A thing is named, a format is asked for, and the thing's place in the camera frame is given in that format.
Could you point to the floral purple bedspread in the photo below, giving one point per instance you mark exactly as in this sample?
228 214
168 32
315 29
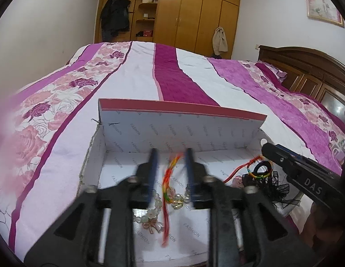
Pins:
172 72

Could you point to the pink cardboard box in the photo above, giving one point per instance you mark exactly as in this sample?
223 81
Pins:
189 128

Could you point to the wooden wardrobe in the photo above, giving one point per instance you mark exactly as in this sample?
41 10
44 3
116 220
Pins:
189 8

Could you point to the black item on shelf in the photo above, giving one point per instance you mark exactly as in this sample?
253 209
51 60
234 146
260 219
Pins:
139 34

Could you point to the purple floral pillow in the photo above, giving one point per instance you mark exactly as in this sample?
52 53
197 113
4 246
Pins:
274 71

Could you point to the red box on shelf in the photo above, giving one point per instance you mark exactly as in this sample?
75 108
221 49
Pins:
148 33

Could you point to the beige hanging coat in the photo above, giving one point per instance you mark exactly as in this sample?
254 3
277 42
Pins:
219 39

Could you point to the dark wooden headboard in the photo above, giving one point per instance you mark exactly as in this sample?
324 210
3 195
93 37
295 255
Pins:
308 72

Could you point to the black hanging coat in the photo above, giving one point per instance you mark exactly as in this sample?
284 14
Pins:
115 16

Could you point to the small shelf items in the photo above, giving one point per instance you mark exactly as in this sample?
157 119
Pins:
148 16

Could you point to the pink hair clip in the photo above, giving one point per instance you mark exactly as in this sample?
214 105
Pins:
239 181

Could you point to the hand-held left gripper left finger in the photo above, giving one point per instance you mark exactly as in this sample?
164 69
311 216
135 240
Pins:
153 172

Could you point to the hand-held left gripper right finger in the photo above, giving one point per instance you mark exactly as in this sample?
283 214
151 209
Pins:
190 172

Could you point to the person's right hand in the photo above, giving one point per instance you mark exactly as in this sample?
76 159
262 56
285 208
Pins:
318 225

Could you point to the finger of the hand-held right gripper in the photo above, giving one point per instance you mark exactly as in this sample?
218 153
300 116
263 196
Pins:
297 154
275 155

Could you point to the wall switch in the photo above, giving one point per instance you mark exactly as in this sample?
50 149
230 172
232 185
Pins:
257 46

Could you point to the black lace hair bow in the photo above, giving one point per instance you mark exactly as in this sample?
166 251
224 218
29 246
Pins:
275 189

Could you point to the framed wall photo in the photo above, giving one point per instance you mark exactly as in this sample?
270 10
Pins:
322 2

